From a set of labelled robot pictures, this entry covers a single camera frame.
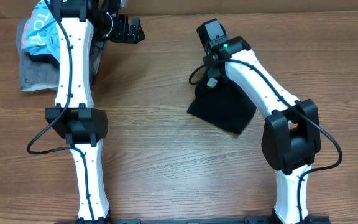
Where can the light blue printed t-shirt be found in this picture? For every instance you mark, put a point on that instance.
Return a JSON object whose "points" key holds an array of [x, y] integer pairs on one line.
{"points": [[40, 33]]}

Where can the black garment in pile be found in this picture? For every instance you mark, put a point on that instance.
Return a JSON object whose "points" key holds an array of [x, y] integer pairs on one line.
{"points": [[45, 58]]}

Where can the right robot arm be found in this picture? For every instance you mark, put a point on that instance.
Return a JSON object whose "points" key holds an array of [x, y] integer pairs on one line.
{"points": [[291, 137]]}

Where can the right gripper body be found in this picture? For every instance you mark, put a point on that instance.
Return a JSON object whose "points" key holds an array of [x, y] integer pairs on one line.
{"points": [[214, 72]]}

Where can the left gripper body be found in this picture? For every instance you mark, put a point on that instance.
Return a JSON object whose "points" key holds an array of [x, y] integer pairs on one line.
{"points": [[114, 29]]}

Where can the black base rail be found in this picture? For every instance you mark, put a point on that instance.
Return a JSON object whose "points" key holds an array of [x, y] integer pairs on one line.
{"points": [[191, 221]]}

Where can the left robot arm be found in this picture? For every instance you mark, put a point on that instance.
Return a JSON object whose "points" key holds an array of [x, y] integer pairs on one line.
{"points": [[81, 24]]}

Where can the grey folded garment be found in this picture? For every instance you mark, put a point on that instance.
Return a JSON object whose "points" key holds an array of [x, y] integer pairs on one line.
{"points": [[34, 76]]}

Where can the black t-shirt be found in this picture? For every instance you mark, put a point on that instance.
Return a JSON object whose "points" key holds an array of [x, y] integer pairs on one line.
{"points": [[225, 106]]}

